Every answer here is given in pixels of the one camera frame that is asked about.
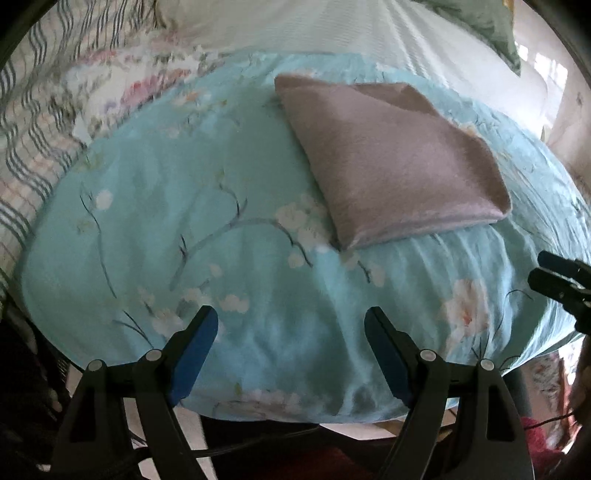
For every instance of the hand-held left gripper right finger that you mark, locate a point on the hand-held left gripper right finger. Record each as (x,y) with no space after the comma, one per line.
(390,355)

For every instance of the white striped blanket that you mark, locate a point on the white striped blanket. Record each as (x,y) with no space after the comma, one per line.
(369,32)

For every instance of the mauve towel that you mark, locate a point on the mauve towel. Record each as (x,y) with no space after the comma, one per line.
(392,170)

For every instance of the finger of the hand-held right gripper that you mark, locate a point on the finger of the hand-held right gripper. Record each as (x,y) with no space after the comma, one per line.
(549,282)
(558,264)

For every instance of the dark red garment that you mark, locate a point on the dark red garment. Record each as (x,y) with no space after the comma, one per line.
(540,434)

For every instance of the plaid blanket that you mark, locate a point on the plaid blanket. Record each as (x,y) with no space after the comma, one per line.
(27,138)

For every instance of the green pillow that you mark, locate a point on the green pillow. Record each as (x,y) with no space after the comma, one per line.
(480,23)

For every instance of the teal floral quilt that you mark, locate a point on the teal floral quilt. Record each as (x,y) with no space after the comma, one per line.
(161,184)

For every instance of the white pink floral cloth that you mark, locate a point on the white pink floral cloth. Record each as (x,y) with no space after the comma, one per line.
(129,87)

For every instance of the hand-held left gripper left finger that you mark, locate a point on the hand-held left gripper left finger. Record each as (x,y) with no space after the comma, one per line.
(194,350)

